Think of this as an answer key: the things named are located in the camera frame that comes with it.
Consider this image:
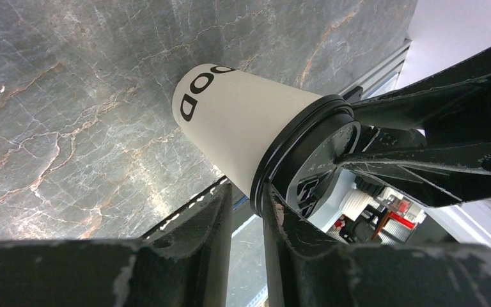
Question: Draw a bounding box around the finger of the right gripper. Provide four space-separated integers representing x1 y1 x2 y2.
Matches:
351 47 491 130
336 143 491 208

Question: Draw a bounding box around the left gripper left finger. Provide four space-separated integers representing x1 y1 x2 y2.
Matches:
0 183 233 306

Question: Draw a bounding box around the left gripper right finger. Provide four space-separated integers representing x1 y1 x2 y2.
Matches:
262 183 491 306

